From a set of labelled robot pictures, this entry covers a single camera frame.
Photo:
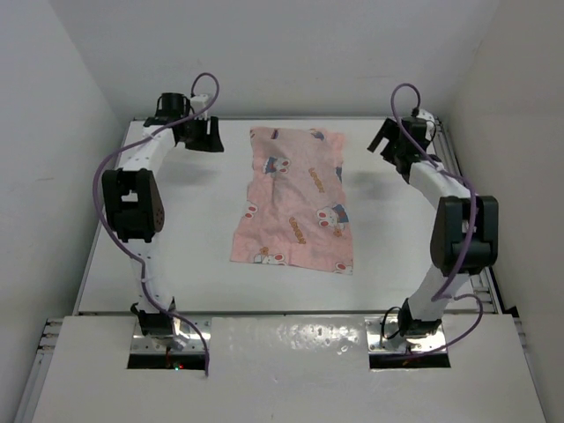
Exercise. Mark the left aluminium frame rail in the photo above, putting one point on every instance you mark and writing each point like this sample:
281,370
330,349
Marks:
39,370

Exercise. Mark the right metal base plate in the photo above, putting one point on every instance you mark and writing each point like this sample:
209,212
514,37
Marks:
383,338

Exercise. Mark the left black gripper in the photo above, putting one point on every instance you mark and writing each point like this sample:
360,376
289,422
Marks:
208,142

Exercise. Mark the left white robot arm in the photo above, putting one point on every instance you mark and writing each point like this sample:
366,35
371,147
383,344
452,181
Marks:
135,213

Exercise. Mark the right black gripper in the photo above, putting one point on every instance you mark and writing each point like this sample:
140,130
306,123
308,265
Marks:
389,137

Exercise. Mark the pink cartoon print pillowcase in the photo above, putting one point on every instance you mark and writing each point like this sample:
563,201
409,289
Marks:
296,211

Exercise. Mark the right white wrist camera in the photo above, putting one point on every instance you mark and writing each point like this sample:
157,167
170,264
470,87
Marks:
427,117

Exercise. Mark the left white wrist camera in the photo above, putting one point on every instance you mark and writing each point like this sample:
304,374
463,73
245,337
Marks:
198,104

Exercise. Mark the metal base plate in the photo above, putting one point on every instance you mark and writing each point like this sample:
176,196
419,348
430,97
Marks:
383,338
181,340

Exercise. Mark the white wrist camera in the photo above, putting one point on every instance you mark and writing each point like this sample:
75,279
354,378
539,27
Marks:
198,104
427,117

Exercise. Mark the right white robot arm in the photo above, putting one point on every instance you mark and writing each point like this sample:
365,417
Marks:
417,315

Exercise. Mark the right aluminium frame rail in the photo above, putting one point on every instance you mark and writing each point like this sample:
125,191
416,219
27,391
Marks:
464,240

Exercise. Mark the aluminium frame rail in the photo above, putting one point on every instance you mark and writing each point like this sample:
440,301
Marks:
39,370
464,240

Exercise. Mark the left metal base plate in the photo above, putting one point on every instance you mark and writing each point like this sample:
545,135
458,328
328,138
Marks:
181,340

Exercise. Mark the white front cover board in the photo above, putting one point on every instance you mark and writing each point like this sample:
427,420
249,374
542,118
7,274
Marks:
285,369

